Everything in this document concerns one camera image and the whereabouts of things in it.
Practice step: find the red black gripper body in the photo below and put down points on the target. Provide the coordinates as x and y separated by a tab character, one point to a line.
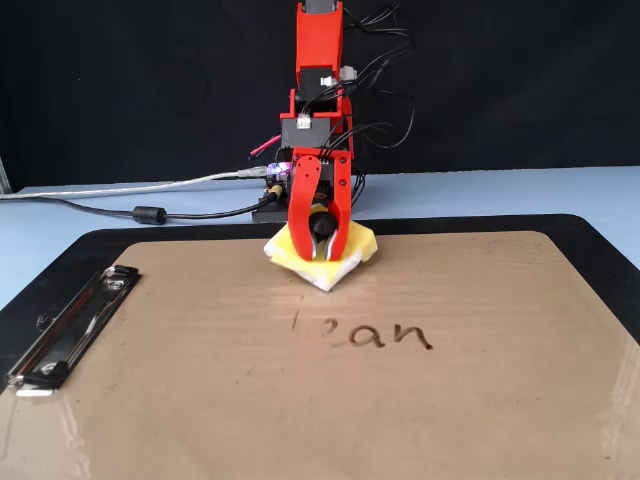
327	180

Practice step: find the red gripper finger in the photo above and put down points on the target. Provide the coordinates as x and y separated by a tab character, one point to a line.
302	200
342	200

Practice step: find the yellow sponge with black knob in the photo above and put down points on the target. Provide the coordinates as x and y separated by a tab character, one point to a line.
320	275

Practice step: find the controller circuit board with LED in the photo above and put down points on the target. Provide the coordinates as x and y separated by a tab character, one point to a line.
279	172

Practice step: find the brown clipboard board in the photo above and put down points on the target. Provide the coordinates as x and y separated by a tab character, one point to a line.
320	400

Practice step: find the yellow barrel plug connector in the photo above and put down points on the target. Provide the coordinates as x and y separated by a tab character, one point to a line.
275	191

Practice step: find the black backdrop cloth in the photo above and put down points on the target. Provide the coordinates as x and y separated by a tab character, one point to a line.
125	75

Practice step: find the silver metal clipboard clip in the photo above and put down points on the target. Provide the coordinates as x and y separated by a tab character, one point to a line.
75	325

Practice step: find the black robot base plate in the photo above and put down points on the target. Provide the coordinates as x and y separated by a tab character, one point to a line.
267	214

